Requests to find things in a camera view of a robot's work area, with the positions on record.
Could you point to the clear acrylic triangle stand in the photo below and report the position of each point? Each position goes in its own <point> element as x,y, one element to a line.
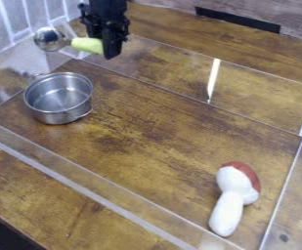
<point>80,44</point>

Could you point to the plush mushroom toy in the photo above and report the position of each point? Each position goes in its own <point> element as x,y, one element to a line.
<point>239,186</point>

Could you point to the small stainless steel pot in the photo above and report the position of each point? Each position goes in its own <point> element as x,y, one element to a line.
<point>57,97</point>

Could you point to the clear acrylic right barrier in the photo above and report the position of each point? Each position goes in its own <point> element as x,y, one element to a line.
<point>283,233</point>

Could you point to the clear acrylic barrier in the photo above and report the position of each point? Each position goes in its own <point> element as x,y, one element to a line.
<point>150,216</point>
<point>283,233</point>

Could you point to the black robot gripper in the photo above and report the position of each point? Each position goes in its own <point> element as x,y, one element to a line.
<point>103,17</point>

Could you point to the black strip on wall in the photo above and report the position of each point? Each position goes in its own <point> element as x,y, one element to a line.
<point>216,15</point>

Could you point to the clear acrylic front barrier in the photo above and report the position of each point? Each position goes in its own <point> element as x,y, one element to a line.
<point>150,216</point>

